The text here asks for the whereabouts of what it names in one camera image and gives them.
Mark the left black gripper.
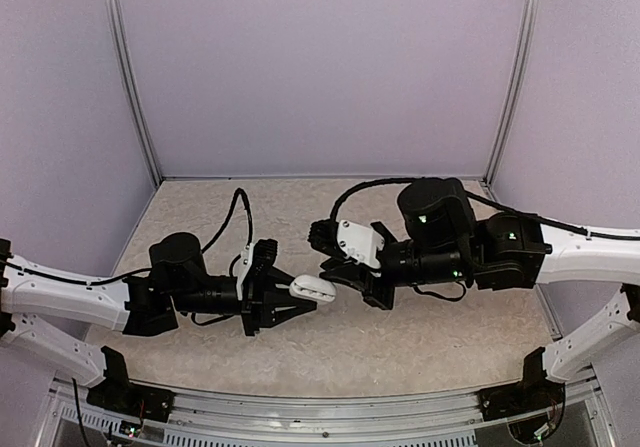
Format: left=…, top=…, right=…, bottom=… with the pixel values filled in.
left=171, top=265, right=317, bottom=336

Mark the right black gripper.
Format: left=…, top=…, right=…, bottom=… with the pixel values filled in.
left=319, top=221, right=473, bottom=312

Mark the white earbud charging case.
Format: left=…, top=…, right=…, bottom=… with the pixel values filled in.
left=288, top=274, right=337, bottom=303

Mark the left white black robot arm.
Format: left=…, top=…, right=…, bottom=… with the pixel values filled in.
left=1, top=232, right=336, bottom=412

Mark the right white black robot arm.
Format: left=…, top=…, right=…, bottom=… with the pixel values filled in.
left=308, top=177, right=639, bottom=411

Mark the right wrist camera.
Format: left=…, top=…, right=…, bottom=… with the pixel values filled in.
left=337, top=220, right=385, bottom=270

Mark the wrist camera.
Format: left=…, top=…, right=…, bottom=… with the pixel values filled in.
left=337, top=220, right=385, bottom=270
left=235, top=243, right=255, bottom=301

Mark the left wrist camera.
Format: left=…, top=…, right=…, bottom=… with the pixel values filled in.
left=235, top=243, right=255, bottom=301

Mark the front aluminium rail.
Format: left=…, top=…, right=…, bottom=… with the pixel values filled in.
left=33, top=368, right=617, bottom=446

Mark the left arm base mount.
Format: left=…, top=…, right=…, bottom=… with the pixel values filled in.
left=87, top=346, right=175, bottom=423

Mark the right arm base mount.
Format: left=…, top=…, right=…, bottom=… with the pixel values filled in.
left=477, top=347, right=565, bottom=421

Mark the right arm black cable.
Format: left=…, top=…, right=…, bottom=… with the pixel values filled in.
left=329, top=176, right=640, bottom=248

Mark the right aluminium frame post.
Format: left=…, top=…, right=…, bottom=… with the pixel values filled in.
left=484, top=0, right=540, bottom=187

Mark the aluminium frame post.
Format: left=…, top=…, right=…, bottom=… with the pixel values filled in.
left=484, top=0, right=540, bottom=187
left=105, top=0, right=164, bottom=189

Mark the left aluminium frame post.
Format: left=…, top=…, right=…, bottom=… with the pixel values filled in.
left=105, top=0, right=164, bottom=189

